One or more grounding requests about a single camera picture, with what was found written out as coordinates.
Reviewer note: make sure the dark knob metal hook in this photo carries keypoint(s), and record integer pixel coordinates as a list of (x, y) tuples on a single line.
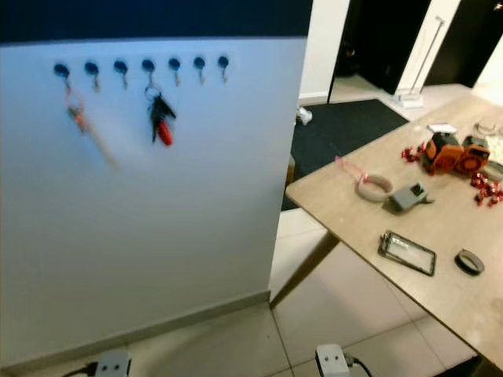
[(61, 70), (91, 68), (199, 62), (148, 65), (120, 67), (223, 60), (174, 64)]

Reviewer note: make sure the black keys red fob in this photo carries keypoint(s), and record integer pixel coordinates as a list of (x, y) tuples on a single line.
[(164, 132)]

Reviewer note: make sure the small white floor object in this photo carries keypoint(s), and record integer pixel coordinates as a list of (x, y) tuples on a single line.
[(304, 116)]

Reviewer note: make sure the wooden table leg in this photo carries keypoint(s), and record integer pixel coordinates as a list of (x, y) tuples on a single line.
[(306, 267)]

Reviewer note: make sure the dark floor mat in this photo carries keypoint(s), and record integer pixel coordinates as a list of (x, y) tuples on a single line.
[(342, 133)]

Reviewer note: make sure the grey box device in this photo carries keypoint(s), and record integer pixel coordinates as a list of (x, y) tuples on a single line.
[(409, 197)]

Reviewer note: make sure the clear black-rimmed case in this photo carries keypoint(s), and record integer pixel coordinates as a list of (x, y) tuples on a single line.
[(407, 253)]

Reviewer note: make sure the red gift bow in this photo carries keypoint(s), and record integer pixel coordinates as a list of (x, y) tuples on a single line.
[(412, 153)]

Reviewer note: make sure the white floor stand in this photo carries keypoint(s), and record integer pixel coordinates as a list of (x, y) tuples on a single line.
[(410, 100)]

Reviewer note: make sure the light wooden table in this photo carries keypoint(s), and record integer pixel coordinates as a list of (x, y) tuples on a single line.
[(440, 236)]

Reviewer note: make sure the orange black device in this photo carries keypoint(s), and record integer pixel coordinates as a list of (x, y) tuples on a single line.
[(475, 155), (442, 152)]

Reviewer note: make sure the white card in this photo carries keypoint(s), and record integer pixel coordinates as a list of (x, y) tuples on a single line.
[(442, 127)]

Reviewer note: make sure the black tape roll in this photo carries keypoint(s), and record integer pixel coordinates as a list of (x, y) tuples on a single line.
[(460, 264)]

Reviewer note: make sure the red ribbon cluster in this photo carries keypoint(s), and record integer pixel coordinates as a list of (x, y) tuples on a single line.
[(489, 188)]

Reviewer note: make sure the clear glass jar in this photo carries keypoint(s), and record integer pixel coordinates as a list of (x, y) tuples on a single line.
[(486, 127)]

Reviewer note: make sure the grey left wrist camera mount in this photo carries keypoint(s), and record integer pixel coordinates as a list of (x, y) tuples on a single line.
[(113, 364)]

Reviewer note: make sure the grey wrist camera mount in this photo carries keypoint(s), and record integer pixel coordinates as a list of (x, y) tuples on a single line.
[(113, 364), (332, 361)]

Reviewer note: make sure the white wall hook rail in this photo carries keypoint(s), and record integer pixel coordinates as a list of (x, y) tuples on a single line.
[(189, 55)]

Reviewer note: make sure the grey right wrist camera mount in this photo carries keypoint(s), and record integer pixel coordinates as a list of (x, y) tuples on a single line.
[(332, 361)]

